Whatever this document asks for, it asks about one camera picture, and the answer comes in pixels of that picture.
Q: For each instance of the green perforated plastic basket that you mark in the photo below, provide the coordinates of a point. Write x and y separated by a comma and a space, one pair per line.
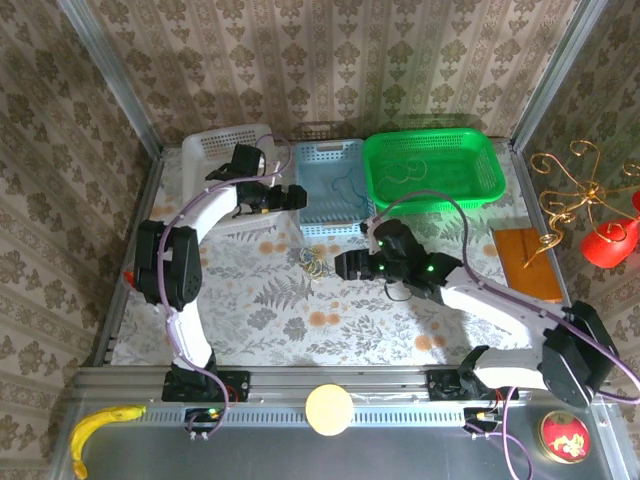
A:
450, 145

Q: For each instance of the red balloon ornament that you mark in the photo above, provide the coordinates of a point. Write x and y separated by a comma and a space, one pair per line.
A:
636, 202
607, 245

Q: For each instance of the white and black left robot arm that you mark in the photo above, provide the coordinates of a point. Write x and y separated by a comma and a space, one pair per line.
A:
192, 345

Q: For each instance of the aluminium side rail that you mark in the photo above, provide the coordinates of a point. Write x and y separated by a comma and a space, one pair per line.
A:
534, 200
145, 192

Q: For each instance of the yellow banana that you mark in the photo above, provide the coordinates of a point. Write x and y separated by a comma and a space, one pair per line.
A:
100, 420

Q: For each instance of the white perforated plastic basket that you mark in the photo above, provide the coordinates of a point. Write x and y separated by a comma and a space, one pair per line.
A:
200, 160

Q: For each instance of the clear cup with red contents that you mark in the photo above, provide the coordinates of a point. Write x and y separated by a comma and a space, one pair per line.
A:
130, 280

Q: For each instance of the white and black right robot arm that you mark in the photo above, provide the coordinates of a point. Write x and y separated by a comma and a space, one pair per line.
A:
500, 307

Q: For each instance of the aluminium frame post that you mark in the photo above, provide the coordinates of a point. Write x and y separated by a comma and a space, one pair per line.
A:
555, 75
117, 75

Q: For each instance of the pale yellow round ball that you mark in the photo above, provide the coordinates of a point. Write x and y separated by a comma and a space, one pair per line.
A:
329, 410

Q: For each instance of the floral fern print tablecloth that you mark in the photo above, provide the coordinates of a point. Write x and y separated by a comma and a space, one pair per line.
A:
300, 340

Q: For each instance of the long aluminium base rail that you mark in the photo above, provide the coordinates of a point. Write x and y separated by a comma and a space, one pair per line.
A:
380, 382

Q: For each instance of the orange wooden block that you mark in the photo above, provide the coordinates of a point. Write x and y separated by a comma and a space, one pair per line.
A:
525, 265

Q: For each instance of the round red and gold tin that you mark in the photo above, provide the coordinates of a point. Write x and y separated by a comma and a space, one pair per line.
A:
564, 437

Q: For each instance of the light blue perforated plastic basket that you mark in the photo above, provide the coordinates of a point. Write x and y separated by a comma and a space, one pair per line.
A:
320, 180

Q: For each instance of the small black controller board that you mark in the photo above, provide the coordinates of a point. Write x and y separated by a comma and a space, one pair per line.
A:
480, 416
200, 414

